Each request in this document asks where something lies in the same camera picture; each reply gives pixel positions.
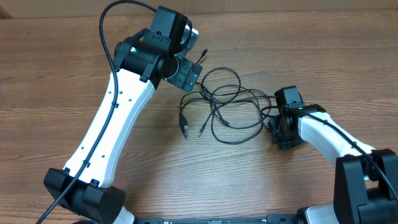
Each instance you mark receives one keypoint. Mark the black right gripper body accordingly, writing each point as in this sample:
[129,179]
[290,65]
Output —
[286,137]

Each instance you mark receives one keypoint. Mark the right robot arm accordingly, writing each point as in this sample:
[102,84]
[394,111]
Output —
[365,186]

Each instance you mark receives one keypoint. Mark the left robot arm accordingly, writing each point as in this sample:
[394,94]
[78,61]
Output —
[138,64]

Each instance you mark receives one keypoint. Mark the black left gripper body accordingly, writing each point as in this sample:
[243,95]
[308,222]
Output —
[180,78]

